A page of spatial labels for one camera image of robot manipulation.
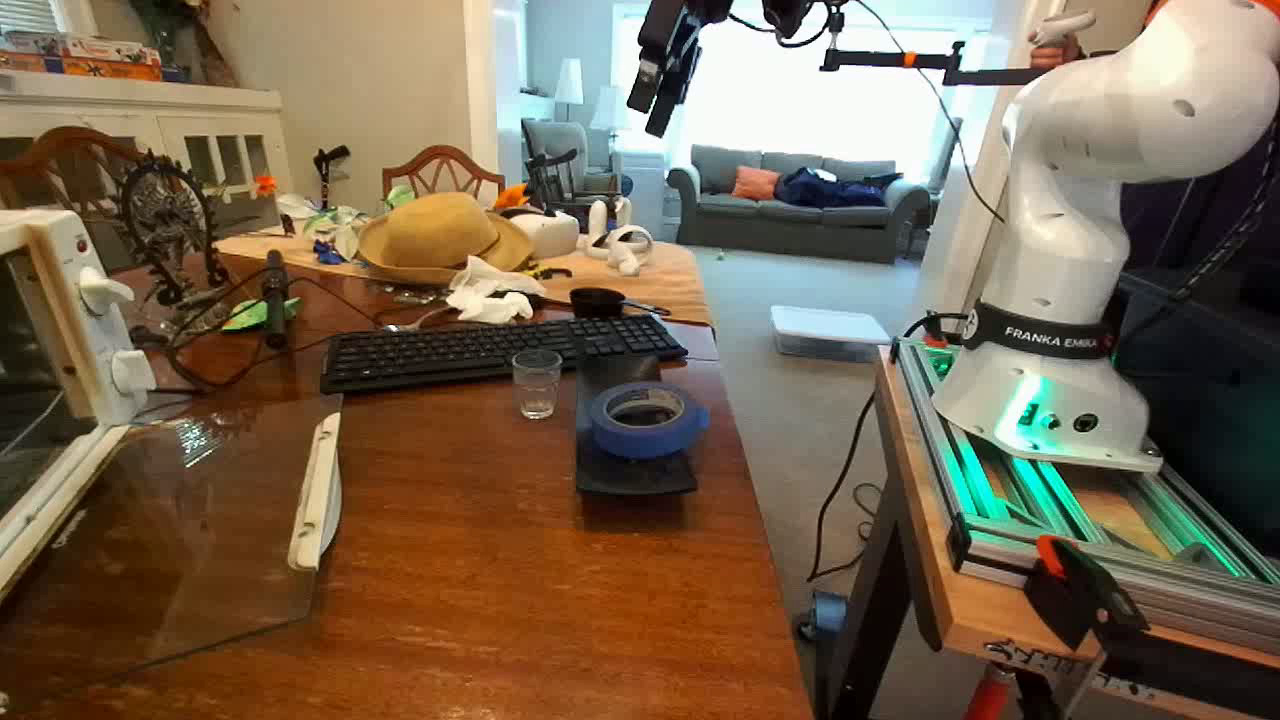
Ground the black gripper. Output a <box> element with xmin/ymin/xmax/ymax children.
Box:
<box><xmin>622</xmin><ymin>0</ymin><xmax>735</xmax><ymax>144</ymax></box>

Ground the blue masking tape roll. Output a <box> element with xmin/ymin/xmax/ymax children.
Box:
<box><xmin>579</xmin><ymin>381</ymin><xmax>710</xmax><ymax>464</ymax></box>

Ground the white toaster oven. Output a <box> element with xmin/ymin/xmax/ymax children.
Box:
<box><xmin>0</xmin><ymin>203</ymin><xmax>346</xmax><ymax>676</ymax></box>

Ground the white table lamp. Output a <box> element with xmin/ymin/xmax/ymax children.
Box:
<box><xmin>551</xmin><ymin>50</ymin><xmax>592</xmax><ymax>122</ymax></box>

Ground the orange cushion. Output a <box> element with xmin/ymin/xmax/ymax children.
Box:
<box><xmin>726</xmin><ymin>162</ymin><xmax>782</xmax><ymax>203</ymax></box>

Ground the white VR controller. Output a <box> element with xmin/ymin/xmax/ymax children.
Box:
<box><xmin>579</xmin><ymin>197</ymin><xmax>658</xmax><ymax>275</ymax></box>

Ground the white VR headset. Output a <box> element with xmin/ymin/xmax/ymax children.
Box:
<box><xmin>513</xmin><ymin>208</ymin><xmax>584</xmax><ymax>261</ymax></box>

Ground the blue blanket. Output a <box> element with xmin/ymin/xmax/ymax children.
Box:
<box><xmin>774</xmin><ymin>162</ymin><xmax>900</xmax><ymax>210</ymax></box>

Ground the grey sofa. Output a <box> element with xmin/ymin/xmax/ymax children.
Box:
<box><xmin>664</xmin><ymin>139</ymin><xmax>943</xmax><ymax>264</ymax></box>

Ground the small black bowl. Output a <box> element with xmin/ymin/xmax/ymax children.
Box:
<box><xmin>568</xmin><ymin>283</ymin><xmax>633</xmax><ymax>318</ymax></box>

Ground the wooden dining chair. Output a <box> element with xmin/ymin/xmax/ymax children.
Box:
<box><xmin>380</xmin><ymin>139</ymin><xmax>509</xmax><ymax>208</ymax></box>

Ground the black horizontal rod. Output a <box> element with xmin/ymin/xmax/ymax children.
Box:
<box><xmin>816</xmin><ymin>36</ymin><xmax>1070</xmax><ymax>90</ymax></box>

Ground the white crumpled cloth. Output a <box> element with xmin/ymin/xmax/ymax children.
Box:
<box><xmin>444</xmin><ymin>252</ymin><xmax>551</xmax><ymax>326</ymax></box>

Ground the straw sun hat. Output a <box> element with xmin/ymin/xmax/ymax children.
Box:
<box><xmin>355</xmin><ymin>188</ymin><xmax>538</xmax><ymax>288</ymax></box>

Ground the white flat box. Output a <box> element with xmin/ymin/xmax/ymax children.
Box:
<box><xmin>766</xmin><ymin>300</ymin><xmax>893</xmax><ymax>360</ymax></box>

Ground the black computer keyboard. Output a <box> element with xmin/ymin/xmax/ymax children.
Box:
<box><xmin>315</xmin><ymin>310</ymin><xmax>690</xmax><ymax>401</ymax></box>

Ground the small clear glass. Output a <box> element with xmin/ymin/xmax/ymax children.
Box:
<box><xmin>509</xmin><ymin>349</ymin><xmax>568</xmax><ymax>425</ymax></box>

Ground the long dark stick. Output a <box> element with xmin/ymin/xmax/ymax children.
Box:
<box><xmin>256</xmin><ymin>246</ymin><xmax>295</xmax><ymax>352</ymax></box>

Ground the green flat object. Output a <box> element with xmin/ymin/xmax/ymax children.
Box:
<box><xmin>214</xmin><ymin>292</ymin><xmax>302</xmax><ymax>335</ymax></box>

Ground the black gear-shaped ornament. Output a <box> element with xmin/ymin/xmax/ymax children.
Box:
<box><xmin>116</xmin><ymin>152</ymin><xmax>225</xmax><ymax>302</ymax></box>

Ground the white wooden sideboard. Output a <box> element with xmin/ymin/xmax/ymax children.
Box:
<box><xmin>0</xmin><ymin>71</ymin><xmax>292</xmax><ymax>233</ymax></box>

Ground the dark wooden chair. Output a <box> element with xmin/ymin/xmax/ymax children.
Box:
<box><xmin>0</xmin><ymin>122</ymin><xmax>143</xmax><ymax>271</ymax></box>

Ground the wooden workbench board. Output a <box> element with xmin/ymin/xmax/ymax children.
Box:
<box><xmin>870</xmin><ymin>355</ymin><xmax>1112</xmax><ymax>670</ymax></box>

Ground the black orange clamp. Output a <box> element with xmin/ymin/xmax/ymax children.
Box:
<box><xmin>1019</xmin><ymin>533</ymin><xmax>1150</xmax><ymax>656</ymax></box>

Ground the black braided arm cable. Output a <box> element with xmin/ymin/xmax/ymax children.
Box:
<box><xmin>850</xmin><ymin>0</ymin><xmax>1013</xmax><ymax>229</ymax></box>

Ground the black power cable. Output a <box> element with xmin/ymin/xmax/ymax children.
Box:
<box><xmin>803</xmin><ymin>384</ymin><xmax>893</xmax><ymax>583</ymax></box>

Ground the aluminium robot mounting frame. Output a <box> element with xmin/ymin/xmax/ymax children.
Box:
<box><xmin>893</xmin><ymin>330</ymin><xmax>1280</xmax><ymax>656</ymax></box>

